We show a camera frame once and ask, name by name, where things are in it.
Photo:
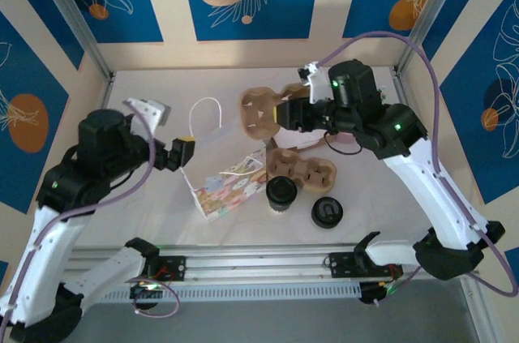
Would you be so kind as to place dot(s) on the white paper napkins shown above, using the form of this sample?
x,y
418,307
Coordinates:
x,y
296,139

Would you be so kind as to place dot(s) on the brown pulp cup carrier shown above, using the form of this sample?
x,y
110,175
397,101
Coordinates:
x,y
312,174
255,116

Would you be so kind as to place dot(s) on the aluminium table side rail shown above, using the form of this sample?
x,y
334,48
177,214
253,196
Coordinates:
x,y
401,83
104,104

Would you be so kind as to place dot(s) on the pink cup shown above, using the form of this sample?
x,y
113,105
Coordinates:
x,y
345,139

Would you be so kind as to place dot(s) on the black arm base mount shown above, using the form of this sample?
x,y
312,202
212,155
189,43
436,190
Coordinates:
x,y
342,265
172,268

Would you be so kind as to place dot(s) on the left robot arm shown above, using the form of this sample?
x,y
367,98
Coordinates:
x,y
44,245

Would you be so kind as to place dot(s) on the aluminium frame rail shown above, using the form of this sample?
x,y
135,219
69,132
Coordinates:
x,y
259,264

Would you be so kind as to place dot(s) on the animal print gift bag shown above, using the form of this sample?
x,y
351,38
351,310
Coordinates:
x,y
231,193

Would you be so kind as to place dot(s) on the black paper coffee cup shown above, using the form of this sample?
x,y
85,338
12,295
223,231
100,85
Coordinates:
x,y
280,208

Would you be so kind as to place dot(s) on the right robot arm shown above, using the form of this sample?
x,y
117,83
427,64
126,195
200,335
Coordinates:
x,y
425,197

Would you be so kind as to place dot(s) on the aluminium frame post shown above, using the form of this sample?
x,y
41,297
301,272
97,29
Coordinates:
x,y
69,14
434,6

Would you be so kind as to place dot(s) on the small circuit board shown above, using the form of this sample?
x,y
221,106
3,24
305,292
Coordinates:
x,y
381,290
146,288

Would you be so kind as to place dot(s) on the black plastic cup lid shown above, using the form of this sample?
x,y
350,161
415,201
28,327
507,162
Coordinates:
x,y
281,189
327,213

